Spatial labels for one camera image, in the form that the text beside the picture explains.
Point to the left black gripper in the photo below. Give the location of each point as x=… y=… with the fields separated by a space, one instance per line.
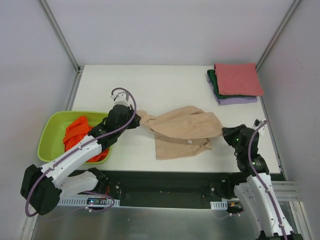
x=132 y=118

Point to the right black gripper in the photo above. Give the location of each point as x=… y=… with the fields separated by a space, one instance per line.
x=229 y=133

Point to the beige t shirt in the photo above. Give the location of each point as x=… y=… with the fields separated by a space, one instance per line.
x=183 y=132

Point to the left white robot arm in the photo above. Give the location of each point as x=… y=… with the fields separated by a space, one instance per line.
x=43 y=187

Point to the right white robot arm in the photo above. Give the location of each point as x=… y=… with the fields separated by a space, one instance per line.
x=256 y=194

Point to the folded lavender t shirt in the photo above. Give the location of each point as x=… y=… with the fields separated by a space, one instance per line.
x=233 y=100

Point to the orange t shirt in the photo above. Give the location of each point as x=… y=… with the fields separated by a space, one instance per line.
x=75 y=132

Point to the folded red t shirt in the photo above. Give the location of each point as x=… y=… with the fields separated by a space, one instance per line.
x=238 y=79

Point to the green plastic basin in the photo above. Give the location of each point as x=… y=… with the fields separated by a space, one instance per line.
x=51 y=141

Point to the folded dark green t shirt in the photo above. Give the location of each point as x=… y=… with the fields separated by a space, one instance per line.
x=213 y=80

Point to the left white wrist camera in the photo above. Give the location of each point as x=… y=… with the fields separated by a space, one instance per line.
x=121 y=98

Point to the left aluminium frame post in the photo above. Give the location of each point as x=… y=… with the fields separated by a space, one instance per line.
x=59 y=34

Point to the aluminium frame post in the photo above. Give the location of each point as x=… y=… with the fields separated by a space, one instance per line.
x=278 y=32
x=59 y=34

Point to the right white cable duct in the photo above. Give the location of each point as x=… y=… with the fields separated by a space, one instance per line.
x=219 y=205

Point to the white cable duct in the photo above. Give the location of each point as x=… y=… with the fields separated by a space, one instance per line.
x=88 y=201
x=219 y=205

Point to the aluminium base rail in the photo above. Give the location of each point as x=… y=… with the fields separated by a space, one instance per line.
x=287 y=191

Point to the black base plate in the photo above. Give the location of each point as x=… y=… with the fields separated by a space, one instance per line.
x=182 y=190

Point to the left white cable duct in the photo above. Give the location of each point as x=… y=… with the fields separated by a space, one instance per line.
x=88 y=201

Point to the right aluminium frame post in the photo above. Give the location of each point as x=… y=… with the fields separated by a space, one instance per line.
x=278 y=32

